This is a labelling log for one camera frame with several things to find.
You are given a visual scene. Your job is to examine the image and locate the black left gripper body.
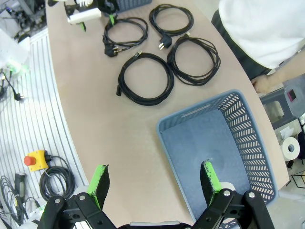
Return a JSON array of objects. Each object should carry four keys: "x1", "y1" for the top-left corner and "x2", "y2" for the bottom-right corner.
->
[{"x1": 98, "y1": 0, "x2": 120, "y2": 14}]

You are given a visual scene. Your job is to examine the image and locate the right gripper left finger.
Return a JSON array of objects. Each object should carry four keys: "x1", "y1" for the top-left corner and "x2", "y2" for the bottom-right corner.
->
[{"x1": 38, "y1": 164, "x2": 112, "y2": 229}]

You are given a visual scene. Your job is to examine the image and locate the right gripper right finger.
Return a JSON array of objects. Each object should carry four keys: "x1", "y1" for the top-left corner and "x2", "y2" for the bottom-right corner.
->
[{"x1": 194, "y1": 161, "x2": 275, "y2": 229}]

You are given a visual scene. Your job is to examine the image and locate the black power cable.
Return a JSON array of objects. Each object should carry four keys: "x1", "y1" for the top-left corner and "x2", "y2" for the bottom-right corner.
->
[
  {"x1": 149, "y1": 4, "x2": 195, "y2": 51},
  {"x1": 102, "y1": 18, "x2": 149, "y2": 58}
]

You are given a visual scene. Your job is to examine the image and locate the person's left forearm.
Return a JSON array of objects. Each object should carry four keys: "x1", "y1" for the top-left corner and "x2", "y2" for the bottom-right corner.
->
[{"x1": 268, "y1": 68, "x2": 305, "y2": 84}]

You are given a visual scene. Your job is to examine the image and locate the person's left hand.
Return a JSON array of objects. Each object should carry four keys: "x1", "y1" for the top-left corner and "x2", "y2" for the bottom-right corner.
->
[{"x1": 251, "y1": 75, "x2": 271, "y2": 93}]

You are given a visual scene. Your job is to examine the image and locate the blue plastic lattice basket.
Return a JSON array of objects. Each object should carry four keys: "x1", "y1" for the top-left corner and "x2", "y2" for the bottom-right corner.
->
[
  {"x1": 112, "y1": 0, "x2": 153, "y2": 12},
  {"x1": 156, "y1": 89, "x2": 279, "y2": 229}
]

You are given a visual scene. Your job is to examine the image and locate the yellow emergency stop button box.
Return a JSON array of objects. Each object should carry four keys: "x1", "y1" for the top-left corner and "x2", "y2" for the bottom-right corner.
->
[{"x1": 23, "y1": 149, "x2": 50, "y2": 172}]

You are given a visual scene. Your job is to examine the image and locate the white plastic wrapped device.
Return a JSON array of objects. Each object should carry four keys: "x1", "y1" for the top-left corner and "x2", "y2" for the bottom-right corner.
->
[{"x1": 0, "y1": 30, "x2": 31, "y2": 74}]

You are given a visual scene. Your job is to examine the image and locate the white paper roll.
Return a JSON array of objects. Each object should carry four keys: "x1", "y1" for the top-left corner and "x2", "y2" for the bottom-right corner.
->
[{"x1": 282, "y1": 136, "x2": 300, "y2": 162}]

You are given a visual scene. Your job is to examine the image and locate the white slatted aluminium base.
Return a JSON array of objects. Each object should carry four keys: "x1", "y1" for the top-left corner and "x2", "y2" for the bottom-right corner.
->
[{"x1": 0, "y1": 28, "x2": 90, "y2": 229}]

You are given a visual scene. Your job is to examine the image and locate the grey plastic stool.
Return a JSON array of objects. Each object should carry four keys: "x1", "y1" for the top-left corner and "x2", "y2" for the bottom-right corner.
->
[{"x1": 259, "y1": 89, "x2": 290, "y2": 121}]

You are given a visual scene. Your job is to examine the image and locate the grey box with pink label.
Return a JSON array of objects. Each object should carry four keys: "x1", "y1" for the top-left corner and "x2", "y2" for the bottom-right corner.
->
[{"x1": 283, "y1": 73, "x2": 305, "y2": 118}]

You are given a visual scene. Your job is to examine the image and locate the person in white sweater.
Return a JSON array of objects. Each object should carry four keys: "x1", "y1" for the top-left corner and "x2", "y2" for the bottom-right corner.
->
[{"x1": 211, "y1": 0, "x2": 305, "y2": 81}]

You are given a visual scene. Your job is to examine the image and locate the black coiled stop button cable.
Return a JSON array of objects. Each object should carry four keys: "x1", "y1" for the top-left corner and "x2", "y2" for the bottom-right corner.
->
[{"x1": 39, "y1": 154, "x2": 77, "y2": 201}]

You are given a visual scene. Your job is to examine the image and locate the grey handheld enabling switch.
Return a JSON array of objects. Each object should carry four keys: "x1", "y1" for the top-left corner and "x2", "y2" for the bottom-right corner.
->
[{"x1": 14, "y1": 173, "x2": 27, "y2": 199}]

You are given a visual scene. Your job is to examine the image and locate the thick black coiled signal cable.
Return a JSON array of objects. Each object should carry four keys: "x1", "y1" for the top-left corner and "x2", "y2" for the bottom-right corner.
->
[{"x1": 117, "y1": 51, "x2": 175, "y2": 106}]

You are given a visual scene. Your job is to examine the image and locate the black plug with cord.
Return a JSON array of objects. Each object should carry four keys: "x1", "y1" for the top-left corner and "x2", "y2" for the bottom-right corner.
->
[{"x1": 0, "y1": 69, "x2": 24, "y2": 102}]

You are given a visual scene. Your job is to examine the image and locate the thin black coiled signal cable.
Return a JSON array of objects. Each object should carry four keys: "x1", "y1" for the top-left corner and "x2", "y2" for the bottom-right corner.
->
[{"x1": 166, "y1": 35, "x2": 222, "y2": 86}]

